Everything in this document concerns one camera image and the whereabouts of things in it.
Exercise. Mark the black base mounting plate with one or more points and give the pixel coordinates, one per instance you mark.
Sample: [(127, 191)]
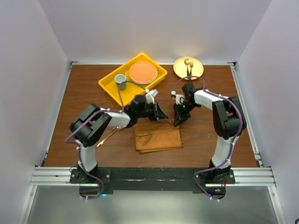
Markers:
[(196, 180)]

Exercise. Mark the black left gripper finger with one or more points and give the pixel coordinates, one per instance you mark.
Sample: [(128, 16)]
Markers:
[(156, 109), (162, 115)]

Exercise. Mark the brown cloth napkin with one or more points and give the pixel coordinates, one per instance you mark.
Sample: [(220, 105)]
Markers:
[(157, 136)]

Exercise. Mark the yellow round plate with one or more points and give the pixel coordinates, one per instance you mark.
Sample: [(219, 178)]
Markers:
[(180, 68)]

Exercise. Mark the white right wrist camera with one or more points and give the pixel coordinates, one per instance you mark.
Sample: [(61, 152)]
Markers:
[(179, 98)]

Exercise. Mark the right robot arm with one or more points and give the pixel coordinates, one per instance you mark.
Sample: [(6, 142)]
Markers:
[(228, 120)]

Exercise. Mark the rose gold spoon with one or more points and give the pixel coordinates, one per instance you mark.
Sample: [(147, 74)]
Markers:
[(102, 142)]

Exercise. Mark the woven round coaster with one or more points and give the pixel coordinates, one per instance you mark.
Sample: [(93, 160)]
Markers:
[(143, 72)]

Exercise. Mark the grey ceramic cup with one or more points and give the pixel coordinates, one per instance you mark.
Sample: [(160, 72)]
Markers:
[(120, 80)]

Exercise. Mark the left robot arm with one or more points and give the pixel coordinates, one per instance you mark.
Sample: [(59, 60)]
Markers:
[(89, 126)]

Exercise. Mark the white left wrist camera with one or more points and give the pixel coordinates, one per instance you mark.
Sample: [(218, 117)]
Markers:
[(150, 96)]

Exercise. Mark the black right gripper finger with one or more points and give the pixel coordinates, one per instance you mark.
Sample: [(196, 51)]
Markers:
[(183, 118), (177, 118)]

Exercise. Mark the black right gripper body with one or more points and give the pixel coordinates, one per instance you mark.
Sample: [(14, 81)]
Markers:
[(185, 108)]

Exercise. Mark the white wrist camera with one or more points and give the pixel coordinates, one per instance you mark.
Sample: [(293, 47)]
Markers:
[(179, 98), (150, 96)]

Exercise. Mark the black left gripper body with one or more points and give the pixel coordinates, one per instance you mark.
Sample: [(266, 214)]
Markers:
[(148, 111)]

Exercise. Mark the wooden fork green handle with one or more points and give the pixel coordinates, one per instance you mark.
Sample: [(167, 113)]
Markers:
[(190, 72)]

